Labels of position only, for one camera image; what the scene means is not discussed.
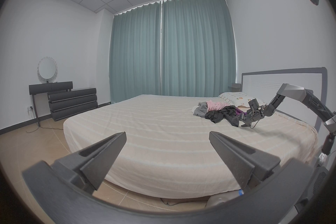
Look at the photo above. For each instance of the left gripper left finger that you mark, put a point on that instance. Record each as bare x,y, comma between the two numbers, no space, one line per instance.
101,154

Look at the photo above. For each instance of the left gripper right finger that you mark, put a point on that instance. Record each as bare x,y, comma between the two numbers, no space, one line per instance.
236,157

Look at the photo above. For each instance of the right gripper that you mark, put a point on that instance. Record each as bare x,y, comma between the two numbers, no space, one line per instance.
254,115

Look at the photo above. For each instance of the black T-shirt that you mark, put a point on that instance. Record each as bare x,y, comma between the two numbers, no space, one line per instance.
217,115

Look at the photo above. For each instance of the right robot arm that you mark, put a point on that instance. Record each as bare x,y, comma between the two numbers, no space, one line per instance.
291,91

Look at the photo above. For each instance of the bed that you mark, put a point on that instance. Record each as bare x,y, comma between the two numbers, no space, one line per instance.
157,139

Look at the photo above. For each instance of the purple garment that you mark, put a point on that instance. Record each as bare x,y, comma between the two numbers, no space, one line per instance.
240,112

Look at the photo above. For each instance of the white printed pillow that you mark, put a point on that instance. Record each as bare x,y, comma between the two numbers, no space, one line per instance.
236,98

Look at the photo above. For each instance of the pink garment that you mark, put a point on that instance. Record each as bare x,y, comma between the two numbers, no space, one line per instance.
215,105

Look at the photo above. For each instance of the grey bedside table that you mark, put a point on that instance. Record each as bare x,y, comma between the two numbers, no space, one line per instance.
235,87

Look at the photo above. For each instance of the grey garment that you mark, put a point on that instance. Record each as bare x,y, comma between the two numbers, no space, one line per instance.
200,111

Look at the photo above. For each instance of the black chest of drawers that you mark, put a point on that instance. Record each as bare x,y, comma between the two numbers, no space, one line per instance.
72,104

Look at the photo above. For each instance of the black dressing table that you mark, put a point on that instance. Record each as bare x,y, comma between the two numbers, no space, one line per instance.
49,87

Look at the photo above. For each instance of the blue-green curtain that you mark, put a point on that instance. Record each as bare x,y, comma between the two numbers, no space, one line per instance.
196,47
136,55

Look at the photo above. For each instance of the round white-framed mirror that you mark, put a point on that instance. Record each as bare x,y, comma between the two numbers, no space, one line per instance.
47,68

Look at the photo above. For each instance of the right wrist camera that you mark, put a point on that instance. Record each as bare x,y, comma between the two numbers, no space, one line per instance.
254,104

